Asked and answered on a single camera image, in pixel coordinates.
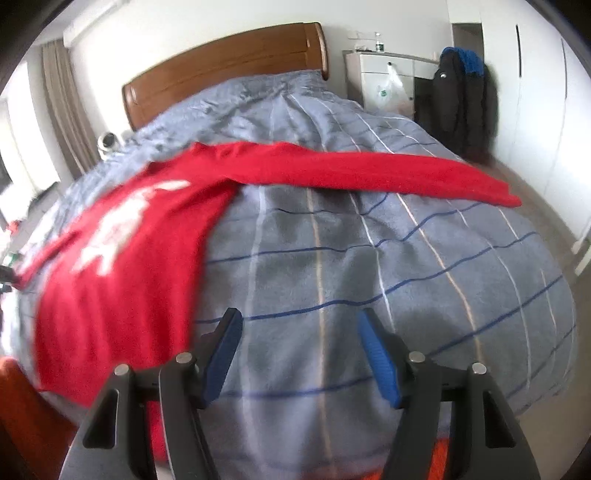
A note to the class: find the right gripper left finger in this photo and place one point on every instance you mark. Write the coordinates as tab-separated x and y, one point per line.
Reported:
113	441

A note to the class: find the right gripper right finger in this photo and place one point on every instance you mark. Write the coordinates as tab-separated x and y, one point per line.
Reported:
486	440

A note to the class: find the red knit sweater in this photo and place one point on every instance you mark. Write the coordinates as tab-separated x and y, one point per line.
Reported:
126	278

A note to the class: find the beige curtain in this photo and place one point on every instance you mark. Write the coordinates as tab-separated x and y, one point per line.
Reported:
74	134

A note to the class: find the grey plaid bed duvet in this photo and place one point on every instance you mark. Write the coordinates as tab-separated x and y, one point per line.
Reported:
271	195

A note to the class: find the black and blue jacket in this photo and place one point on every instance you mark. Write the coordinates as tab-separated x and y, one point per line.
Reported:
458	106

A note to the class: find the white plastic bag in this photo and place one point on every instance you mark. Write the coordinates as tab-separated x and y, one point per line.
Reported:
392	96

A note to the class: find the brown wooden headboard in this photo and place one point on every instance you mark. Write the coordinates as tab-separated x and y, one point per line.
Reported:
270	50

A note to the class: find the white dresser cabinet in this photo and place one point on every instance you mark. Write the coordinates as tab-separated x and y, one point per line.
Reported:
365	70

